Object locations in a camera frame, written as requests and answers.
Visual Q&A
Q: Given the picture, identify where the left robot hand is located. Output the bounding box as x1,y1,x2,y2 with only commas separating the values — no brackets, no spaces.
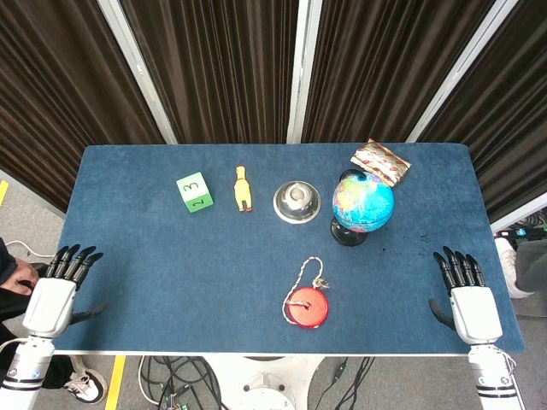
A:
21,243,108,339

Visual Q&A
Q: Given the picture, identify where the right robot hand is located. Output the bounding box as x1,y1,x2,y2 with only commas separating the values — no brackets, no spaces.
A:
428,245,503,345

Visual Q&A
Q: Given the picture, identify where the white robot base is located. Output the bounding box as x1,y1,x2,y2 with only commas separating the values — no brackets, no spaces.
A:
203,354,326,410

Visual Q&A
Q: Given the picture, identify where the person's hand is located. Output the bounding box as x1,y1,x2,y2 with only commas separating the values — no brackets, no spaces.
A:
3,261,40,296

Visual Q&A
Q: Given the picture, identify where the small blue globe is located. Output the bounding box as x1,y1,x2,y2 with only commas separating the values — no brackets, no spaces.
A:
329,168,396,248

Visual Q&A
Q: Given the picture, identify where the white black sneaker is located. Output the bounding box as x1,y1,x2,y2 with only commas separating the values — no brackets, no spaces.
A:
62,356,108,405

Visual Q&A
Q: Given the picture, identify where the black power strip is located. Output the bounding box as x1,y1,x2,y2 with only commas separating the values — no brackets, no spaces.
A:
495,225,547,241

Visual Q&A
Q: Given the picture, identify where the blue felt table mat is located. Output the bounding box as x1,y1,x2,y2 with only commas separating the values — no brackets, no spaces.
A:
53,143,526,355

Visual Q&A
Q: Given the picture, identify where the red gold snack packet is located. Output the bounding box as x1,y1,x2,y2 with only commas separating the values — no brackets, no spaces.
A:
350,138,413,187

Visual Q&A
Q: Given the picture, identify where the green number cube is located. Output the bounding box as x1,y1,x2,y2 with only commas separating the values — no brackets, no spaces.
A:
175,171,215,214

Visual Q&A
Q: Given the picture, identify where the brown curtain partition panel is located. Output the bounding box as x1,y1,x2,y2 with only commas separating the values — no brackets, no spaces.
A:
119,0,300,144
0,0,167,214
300,0,497,144
416,0,547,224

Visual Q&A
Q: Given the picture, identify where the silver metal bowl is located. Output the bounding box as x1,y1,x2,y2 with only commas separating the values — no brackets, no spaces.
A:
273,180,323,225

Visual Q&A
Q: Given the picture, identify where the yellow rubber chicken toy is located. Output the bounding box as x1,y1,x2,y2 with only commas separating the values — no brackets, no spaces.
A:
232,165,254,213

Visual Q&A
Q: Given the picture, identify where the white cable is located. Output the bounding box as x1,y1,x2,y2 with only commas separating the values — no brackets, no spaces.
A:
4,239,56,258

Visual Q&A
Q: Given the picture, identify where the black cable bundle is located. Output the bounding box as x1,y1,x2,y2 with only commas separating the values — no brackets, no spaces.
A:
137,355,232,410

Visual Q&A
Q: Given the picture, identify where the red disc with white string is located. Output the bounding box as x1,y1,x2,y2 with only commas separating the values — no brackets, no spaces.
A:
280,256,331,331

